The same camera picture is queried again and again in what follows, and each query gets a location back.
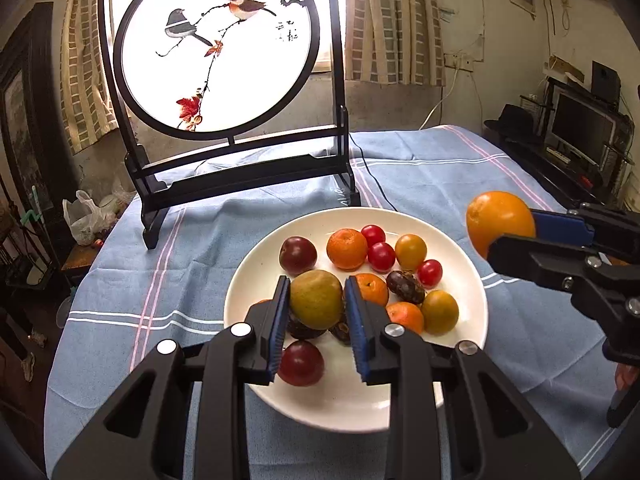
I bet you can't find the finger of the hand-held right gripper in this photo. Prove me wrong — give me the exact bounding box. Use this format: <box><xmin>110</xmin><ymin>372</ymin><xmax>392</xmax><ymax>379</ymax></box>
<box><xmin>530</xmin><ymin>202</ymin><xmax>640</xmax><ymax>262</ymax></box>
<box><xmin>486</xmin><ymin>232</ymin><xmax>640</xmax><ymax>332</ymax></box>

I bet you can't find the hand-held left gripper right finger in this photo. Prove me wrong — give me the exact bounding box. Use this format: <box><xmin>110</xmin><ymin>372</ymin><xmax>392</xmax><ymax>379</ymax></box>
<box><xmin>343</xmin><ymin>275</ymin><xmax>583</xmax><ymax>480</ymax></box>

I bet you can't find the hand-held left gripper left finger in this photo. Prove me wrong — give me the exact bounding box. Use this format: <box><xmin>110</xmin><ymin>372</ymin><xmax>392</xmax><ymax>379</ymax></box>
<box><xmin>51</xmin><ymin>275</ymin><xmax>292</xmax><ymax>480</ymax></box>

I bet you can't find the dark red plum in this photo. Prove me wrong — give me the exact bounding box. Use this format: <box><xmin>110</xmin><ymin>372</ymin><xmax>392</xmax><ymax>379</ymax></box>
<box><xmin>277</xmin><ymin>340</ymin><xmax>325</xmax><ymax>387</ymax></box>
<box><xmin>279</xmin><ymin>236</ymin><xmax>318</xmax><ymax>276</ymax></box>

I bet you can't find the orange tangerine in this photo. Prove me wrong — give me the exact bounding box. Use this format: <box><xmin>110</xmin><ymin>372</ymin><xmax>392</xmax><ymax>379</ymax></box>
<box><xmin>356</xmin><ymin>273</ymin><xmax>390</xmax><ymax>307</ymax></box>
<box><xmin>386</xmin><ymin>301</ymin><xmax>426</xmax><ymax>337</ymax></box>
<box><xmin>326</xmin><ymin>228</ymin><xmax>369</xmax><ymax>271</ymax></box>

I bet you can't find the yellow-green round fruit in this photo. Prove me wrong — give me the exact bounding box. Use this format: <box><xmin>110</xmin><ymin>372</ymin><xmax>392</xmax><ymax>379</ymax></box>
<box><xmin>290</xmin><ymin>270</ymin><xmax>344</xmax><ymax>330</ymax></box>

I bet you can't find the white plate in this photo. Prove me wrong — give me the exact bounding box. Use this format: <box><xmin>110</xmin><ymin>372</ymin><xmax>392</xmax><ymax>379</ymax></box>
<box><xmin>223</xmin><ymin>207</ymin><xmax>488</xmax><ymax>433</ymax></box>

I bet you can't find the red cherry tomato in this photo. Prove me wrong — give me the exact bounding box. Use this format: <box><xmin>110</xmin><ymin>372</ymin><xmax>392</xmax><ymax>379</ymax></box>
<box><xmin>417</xmin><ymin>259</ymin><xmax>444</xmax><ymax>289</ymax></box>
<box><xmin>360</xmin><ymin>224</ymin><xmax>387</xmax><ymax>248</ymax></box>
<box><xmin>367</xmin><ymin>242</ymin><xmax>397</xmax><ymax>272</ymax></box>

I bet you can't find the person's right hand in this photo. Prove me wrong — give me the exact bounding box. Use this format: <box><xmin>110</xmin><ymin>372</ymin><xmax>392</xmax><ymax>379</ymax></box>
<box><xmin>615</xmin><ymin>364</ymin><xmax>640</xmax><ymax>393</ymax></box>

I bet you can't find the black computer rack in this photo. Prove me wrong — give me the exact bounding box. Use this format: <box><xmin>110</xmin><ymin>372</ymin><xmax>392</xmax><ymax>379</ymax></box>
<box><xmin>520</xmin><ymin>77</ymin><xmax>636</xmax><ymax>201</ymax></box>

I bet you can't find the computer monitor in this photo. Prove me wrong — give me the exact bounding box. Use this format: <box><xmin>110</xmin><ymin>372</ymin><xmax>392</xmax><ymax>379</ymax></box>
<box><xmin>545</xmin><ymin>91</ymin><xmax>618</xmax><ymax>166</ymax></box>

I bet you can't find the blue striped tablecloth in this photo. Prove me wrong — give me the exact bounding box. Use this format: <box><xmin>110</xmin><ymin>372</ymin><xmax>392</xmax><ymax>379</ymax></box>
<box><xmin>44</xmin><ymin>125</ymin><xmax>623</xmax><ymax>480</ymax></box>

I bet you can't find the black hat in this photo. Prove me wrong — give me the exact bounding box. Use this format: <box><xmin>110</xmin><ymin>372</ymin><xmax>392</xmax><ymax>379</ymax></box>
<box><xmin>484</xmin><ymin>104</ymin><xmax>543</xmax><ymax>137</ymax></box>

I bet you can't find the black speaker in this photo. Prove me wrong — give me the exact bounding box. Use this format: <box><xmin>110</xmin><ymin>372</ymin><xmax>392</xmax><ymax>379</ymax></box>
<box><xmin>591</xmin><ymin>61</ymin><xmax>622</xmax><ymax>96</ymax></box>

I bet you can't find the cardboard box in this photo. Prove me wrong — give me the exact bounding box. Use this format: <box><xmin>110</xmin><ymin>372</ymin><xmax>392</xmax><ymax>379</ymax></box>
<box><xmin>547</xmin><ymin>55</ymin><xmax>586</xmax><ymax>83</ymax></box>

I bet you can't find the white plastic bag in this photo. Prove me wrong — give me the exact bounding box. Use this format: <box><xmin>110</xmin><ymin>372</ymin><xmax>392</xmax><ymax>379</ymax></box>
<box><xmin>62</xmin><ymin>190</ymin><xmax>118</xmax><ymax>247</ymax></box>

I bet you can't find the checked curtain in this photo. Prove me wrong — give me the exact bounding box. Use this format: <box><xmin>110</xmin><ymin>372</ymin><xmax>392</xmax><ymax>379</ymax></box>
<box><xmin>345</xmin><ymin>0</ymin><xmax>446</xmax><ymax>86</ymax></box>
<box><xmin>60</xmin><ymin>0</ymin><xmax>121</xmax><ymax>156</ymax></box>

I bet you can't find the round painted table screen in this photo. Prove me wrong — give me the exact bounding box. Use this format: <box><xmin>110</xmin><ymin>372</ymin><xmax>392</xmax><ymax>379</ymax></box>
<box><xmin>97</xmin><ymin>0</ymin><xmax>362</xmax><ymax>251</ymax></box>

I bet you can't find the dark framed picture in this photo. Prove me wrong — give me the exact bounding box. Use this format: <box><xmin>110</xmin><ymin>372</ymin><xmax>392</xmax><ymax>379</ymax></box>
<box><xmin>0</xmin><ymin>2</ymin><xmax>76</xmax><ymax>211</ymax></box>

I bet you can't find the black cable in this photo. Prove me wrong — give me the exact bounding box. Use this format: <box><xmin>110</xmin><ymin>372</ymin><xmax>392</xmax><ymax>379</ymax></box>
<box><xmin>352</xmin><ymin>145</ymin><xmax>401</xmax><ymax>213</ymax></box>

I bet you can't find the white cable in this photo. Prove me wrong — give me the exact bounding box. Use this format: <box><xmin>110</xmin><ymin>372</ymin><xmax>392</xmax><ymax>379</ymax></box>
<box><xmin>420</xmin><ymin>67</ymin><xmax>458</xmax><ymax>131</ymax></box>

